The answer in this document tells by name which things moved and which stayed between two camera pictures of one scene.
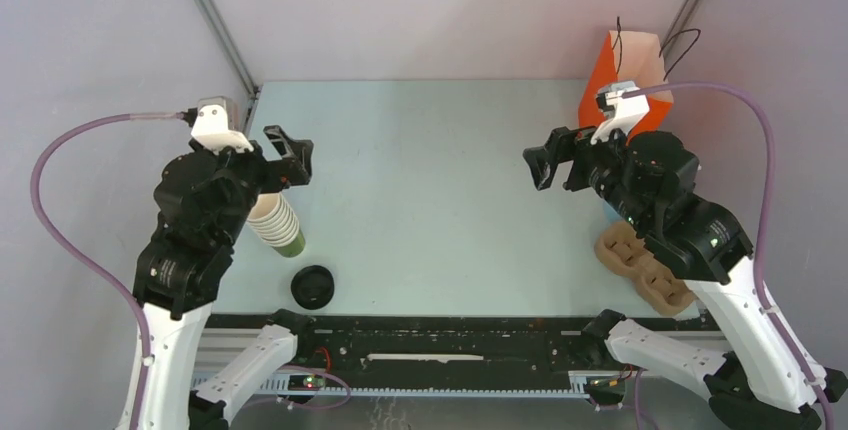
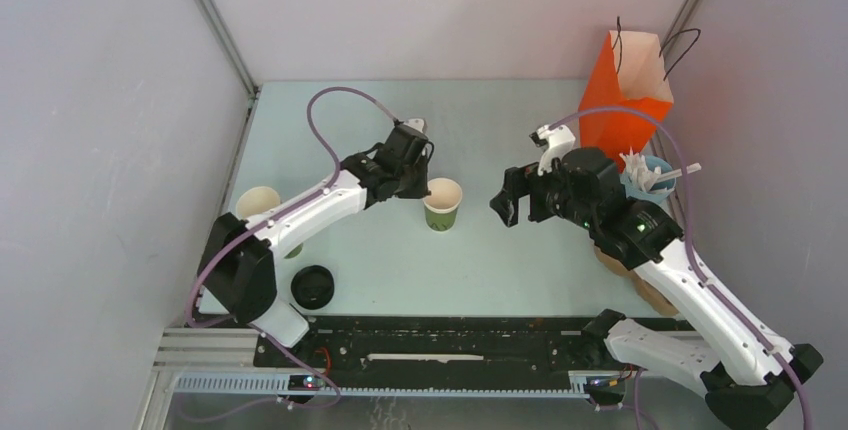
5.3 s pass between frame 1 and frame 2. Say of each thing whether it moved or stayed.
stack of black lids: stayed
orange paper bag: stayed
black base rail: stayed
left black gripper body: moved
